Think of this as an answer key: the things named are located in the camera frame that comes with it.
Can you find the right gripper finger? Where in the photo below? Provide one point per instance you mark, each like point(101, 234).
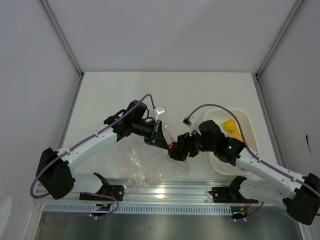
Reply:
point(184, 141)
point(180, 154)

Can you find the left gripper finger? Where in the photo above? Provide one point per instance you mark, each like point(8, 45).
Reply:
point(157, 144)
point(159, 134)

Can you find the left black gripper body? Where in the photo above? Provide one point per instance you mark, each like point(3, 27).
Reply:
point(144, 129)

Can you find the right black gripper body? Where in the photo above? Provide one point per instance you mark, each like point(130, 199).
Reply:
point(198, 145)

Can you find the clear pink zip top bag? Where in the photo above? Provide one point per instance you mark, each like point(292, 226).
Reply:
point(141, 166)

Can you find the yellow toy pear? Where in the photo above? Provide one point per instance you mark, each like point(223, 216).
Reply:
point(230, 126)

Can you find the orange toy fruit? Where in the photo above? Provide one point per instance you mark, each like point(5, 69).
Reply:
point(236, 135)

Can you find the dark red toy apple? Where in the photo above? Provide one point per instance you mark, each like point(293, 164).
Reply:
point(172, 147)

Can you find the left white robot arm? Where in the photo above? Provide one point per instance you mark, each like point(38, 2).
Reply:
point(56, 168)

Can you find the white perforated plastic basket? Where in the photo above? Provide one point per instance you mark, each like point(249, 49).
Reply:
point(219, 116)

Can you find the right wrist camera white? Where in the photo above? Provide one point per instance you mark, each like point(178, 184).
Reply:
point(192, 123)

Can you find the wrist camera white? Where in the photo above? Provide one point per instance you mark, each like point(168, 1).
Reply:
point(158, 111)
point(192, 123)

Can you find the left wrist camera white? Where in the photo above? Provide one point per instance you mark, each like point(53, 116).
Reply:
point(158, 111)

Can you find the aluminium mounting rail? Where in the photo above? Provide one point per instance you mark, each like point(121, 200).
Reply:
point(190, 192)

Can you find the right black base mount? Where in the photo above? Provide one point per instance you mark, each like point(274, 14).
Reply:
point(228, 195)

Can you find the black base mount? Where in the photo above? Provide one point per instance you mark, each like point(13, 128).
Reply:
point(228, 195)
point(114, 191)

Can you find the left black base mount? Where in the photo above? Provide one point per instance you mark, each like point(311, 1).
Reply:
point(114, 191)

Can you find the right aluminium frame post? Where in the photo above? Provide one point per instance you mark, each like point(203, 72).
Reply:
point(280, 37)

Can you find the aluminium frame post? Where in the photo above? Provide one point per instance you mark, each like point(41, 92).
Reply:
point(55, 25)
point(280, 37)

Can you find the white slotted cable duct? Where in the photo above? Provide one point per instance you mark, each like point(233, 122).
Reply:
point(130, 208)

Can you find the left aluminium frame post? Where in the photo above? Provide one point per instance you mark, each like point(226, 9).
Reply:
point(55, 25)

